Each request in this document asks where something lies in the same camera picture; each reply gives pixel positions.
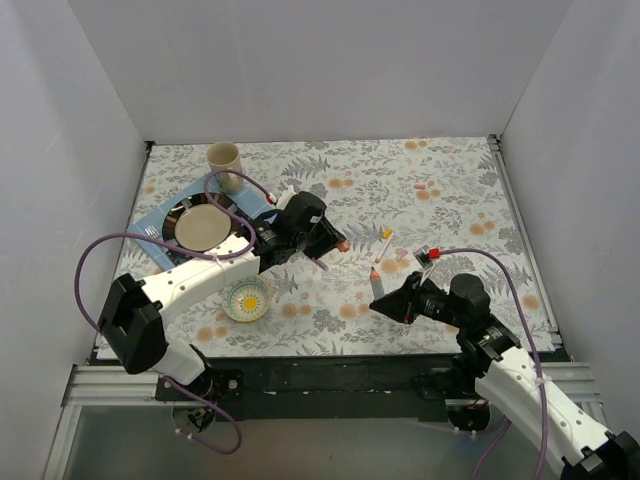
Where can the dark rimmed beige plate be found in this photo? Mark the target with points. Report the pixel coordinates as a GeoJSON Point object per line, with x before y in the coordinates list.
{"type": "Point", "coordinates": [193, 223]}

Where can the patterned bowl yellow centre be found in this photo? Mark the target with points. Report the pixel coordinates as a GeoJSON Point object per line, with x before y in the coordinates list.
{"type": "Point", "coordinates": [247, 300]}

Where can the beige mug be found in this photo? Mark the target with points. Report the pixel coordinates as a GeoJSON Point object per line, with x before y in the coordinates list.
{"type": "Point", "coordinates": [222, 157]}

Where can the silver fork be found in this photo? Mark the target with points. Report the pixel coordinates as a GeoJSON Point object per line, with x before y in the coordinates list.
{"type": "Point", "coordinates": [154, 235]}

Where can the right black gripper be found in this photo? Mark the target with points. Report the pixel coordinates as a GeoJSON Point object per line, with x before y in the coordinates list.
{"type": "Point", "coordinates": [409, 302]}

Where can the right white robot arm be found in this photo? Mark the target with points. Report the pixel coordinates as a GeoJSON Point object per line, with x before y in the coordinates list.
{"type": "Point", "coordinates": [493, 364]}

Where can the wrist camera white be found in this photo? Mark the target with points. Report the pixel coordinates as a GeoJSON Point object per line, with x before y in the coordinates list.
{"type": "Point", "coordinates": [282, 197]}
{"type": "Point", "coordinates": [426, 257]}

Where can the purple pen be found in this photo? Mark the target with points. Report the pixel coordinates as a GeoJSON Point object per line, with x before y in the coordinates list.
{"type": "Point", "coordinates": [320, 264]}

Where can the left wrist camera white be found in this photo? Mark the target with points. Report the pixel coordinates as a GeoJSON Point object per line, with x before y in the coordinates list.
{"type": "Point", "coordinates": [282, 197]}

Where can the floral tablecloth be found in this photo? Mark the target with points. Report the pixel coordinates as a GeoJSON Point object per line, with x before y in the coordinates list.
{"type": "Point", "coordinates": [368, 187]}

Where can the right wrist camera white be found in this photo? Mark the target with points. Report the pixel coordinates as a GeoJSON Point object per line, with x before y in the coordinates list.
{"type": "Point", "coordinates": [426, 257]}

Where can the grey orange highlighter pen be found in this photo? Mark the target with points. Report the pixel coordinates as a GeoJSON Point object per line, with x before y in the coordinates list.
{"type": "Point", "coordinates": [376, 284]}

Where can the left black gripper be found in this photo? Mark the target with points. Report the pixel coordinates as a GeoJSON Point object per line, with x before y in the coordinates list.
{"type": "Point", "coordinates": [316, 240]}

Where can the black base frame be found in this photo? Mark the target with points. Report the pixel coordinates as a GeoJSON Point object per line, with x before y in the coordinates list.
{"type": "Point", "coordinates": [342, 387]}

